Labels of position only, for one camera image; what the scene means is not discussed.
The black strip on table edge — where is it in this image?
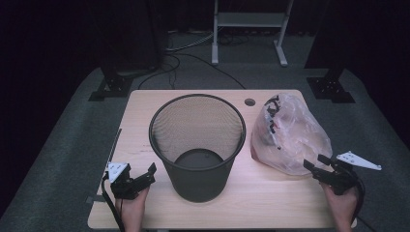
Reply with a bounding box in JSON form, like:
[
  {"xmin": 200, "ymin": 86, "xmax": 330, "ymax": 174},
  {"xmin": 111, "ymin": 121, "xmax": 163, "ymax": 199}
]
[{"xmin": 105, "ymin": 128, "xmax": 123, "ymax": 168}]

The black mesh wastebasket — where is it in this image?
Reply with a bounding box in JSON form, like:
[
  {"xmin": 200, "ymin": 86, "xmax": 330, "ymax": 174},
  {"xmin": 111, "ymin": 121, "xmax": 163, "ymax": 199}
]
[{"xmin": 148, "ymin": 93, "xmax": 248, "ymax": 204}]

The black stand with base plate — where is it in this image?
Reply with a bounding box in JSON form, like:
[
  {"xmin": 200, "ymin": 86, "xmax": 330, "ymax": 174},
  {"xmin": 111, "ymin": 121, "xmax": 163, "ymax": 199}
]
[
  {"xmin": 306, "ymin": 64, "xmax": 356, "ymax": 104},
  {"xmin": 88, "ymin": 59, "xmax": 135, "ymax": 102}
]

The person's left hand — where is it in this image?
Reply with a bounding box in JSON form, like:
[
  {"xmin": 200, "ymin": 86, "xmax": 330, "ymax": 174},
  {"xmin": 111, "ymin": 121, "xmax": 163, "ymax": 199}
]
[{"xmin": 115, "ymin": 187, "xmax": 150, "ymax": 224}]

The tangle of black floor cables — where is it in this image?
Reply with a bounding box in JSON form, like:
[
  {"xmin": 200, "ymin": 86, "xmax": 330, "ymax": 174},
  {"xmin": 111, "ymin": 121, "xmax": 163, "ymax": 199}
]
[{"xmin": 218, "ymin": 33, "xmax": 249, "ymax": 46}]

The clear plastic trash bag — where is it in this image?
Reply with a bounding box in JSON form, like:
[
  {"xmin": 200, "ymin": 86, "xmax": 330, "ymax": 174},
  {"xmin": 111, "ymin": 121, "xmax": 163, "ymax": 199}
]
[{"xmin": 249, "ymin": 92, "xmax": 334, "ymax": 177}]

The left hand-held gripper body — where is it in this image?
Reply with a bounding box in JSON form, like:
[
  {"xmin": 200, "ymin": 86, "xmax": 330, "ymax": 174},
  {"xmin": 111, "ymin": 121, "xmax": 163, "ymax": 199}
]
[{"xmin": 107, "ymin": 162, "xmax": 143, "ymax": 200}]

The white floor cable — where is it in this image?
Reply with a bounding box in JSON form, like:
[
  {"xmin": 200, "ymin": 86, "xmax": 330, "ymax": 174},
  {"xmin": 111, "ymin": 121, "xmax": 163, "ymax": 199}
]
[{"xmin": 164, "ymin": 31, "xmax": 217, "ymax": 53}]

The left hand-held gripper black cable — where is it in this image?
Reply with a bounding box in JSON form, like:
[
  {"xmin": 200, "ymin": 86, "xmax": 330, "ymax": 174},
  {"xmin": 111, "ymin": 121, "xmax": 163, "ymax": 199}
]
[{"xmin": 101, "ymin": 172, "xmax": 126, "ymax": 232}]

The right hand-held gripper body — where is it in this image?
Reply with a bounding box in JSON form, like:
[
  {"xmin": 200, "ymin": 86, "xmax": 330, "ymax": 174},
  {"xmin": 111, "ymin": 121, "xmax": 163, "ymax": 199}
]
[{"xmin": 324, "ymin": 151, "xmax": 383, "ymax": 196}]

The person's right hand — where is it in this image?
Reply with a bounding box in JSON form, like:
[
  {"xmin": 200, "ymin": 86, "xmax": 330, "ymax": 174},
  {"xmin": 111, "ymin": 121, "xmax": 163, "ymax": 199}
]
[{"xmin": 321, "ymin": 183, "xmax": 359, "ymax": 224}]

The white metal stand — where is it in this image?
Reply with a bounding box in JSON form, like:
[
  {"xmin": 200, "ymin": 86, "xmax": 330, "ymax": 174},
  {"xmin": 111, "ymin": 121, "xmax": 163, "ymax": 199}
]
[{"xmin": 211, "ymin": 0, "xmax": 295, "ymax": 68}]

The grey tape piece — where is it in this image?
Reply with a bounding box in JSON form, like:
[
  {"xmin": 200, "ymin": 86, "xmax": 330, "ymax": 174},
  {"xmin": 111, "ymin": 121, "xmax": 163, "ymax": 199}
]
[{"xmin": 85, "ymin": 194, "xmax": 107, "ymax": 204}]

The long black floor cable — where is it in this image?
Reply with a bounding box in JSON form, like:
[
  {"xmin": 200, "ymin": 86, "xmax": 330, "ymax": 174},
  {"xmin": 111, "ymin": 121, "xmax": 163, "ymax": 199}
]
[{"xmin": 137, "ymin": 52, "xmax": 247, "ymax": 91}]

